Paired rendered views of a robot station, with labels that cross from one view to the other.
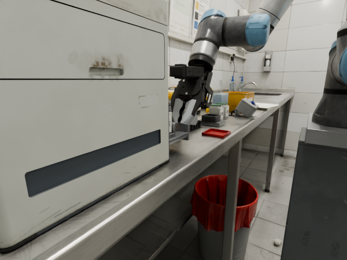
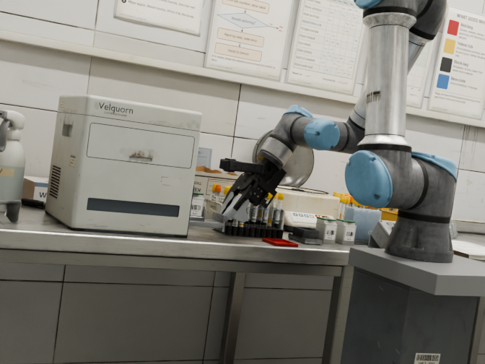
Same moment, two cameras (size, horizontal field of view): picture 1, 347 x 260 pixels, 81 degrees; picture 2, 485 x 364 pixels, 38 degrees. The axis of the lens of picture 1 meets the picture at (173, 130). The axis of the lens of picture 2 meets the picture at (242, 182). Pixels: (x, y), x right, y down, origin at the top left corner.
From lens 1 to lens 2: 137 cm
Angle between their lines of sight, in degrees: 30
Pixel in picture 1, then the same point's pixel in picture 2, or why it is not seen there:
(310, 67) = not seen: outside the picture
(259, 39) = (315, 144)
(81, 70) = (125, 157)
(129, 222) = (128, 248)
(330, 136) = (362, 258)
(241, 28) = (302, 131)
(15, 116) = (92, 172)
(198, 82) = (250, 178)
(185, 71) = (229, 165)
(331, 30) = not seen: outside the picture
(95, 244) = (105, 244)
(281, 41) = not seen: outside the picture
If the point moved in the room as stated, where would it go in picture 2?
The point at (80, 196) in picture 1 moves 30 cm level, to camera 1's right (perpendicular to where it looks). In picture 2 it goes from (108, 222) to (222, 248)
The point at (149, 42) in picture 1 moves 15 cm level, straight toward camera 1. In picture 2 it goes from (177, 142) to (145, 139)
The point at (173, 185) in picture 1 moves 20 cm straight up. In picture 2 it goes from (173, 248) to (185, 161)
